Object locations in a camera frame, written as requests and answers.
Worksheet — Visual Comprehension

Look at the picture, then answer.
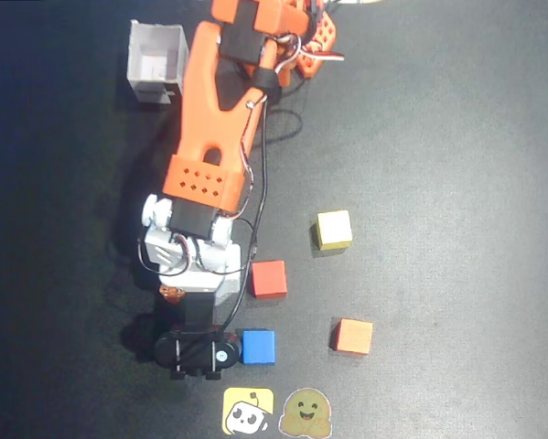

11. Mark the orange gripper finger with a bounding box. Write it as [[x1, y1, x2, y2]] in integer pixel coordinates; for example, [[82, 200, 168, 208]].
[[159, 284, 184, 305]]

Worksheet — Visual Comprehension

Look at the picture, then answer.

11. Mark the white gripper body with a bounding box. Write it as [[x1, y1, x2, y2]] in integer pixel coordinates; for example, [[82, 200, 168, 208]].
[[138, 193, 242, 306]]

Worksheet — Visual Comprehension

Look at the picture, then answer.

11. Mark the orange robot base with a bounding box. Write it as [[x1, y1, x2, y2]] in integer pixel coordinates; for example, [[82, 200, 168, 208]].
[[295, 11, 338, 78]]

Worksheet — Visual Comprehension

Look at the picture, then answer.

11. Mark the red cube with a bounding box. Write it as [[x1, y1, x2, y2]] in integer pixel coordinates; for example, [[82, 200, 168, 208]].
[[250, 260, 288, 300]]

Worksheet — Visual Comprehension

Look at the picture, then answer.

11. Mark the blue cube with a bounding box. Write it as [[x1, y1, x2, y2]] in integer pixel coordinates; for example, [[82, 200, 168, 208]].
[[241, 329, 277, 366]]

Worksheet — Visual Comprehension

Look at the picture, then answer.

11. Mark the yellow cube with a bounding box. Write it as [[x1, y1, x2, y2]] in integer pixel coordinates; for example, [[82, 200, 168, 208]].
[[314, 209, 353, 251]]

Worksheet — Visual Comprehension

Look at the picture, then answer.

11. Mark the orange cube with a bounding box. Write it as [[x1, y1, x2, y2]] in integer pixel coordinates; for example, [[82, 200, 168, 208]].
[[330, 317, 374, 356]]

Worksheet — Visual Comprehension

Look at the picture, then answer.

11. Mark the yellow robot sticker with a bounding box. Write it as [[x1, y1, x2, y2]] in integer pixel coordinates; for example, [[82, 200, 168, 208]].
[[221, 387, 275, 436]]

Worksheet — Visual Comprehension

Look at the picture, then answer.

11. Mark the smiling face sticker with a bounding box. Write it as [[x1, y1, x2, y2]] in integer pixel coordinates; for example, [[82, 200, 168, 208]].
[[278, 387, 333, 436]]

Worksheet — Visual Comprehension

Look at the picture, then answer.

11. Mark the white paper box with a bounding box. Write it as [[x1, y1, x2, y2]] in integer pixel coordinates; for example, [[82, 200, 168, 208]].
[[125, 19, 190, 105]]

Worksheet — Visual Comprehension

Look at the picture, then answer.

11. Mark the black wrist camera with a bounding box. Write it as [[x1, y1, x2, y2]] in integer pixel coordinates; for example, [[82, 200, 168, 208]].
[[153, 292, 241, 381]]

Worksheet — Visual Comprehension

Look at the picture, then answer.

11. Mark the black camera cable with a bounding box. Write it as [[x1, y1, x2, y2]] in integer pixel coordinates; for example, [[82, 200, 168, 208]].
[[219, 91, 272, 337]]

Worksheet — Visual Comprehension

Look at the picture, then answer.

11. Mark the red white servo cable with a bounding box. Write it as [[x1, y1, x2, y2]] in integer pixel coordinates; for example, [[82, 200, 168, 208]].
[[275, 34, 347, 74]]

